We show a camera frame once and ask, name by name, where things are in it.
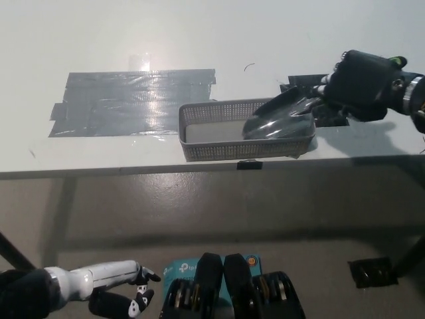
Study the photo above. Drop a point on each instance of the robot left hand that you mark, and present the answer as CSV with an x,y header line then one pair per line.
x,y
106,274

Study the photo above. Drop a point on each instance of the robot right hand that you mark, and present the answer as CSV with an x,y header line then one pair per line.
x,y
362,86

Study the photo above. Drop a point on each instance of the black tape patch on desk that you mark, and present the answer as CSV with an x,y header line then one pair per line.
x,y
302,81

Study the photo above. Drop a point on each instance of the black robot torso blocks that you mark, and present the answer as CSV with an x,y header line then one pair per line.
x,y
232,285

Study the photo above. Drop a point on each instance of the teal tp-link box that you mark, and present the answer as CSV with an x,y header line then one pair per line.
x,y
181,269

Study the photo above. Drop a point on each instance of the black table leg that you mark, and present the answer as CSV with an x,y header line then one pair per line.
x,y
411,256
15,251

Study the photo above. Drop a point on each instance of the small black tape strip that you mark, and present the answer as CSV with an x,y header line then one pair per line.
x,y
249,165

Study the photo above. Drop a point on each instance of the grey perforated plastic basket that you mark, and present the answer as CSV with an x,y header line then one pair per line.
x,y
212,149

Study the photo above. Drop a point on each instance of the black floor tape patch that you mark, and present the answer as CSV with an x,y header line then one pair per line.
x,y
372,272

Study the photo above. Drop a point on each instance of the large grey duct tape patch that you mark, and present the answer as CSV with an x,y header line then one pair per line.
x,y
119,106

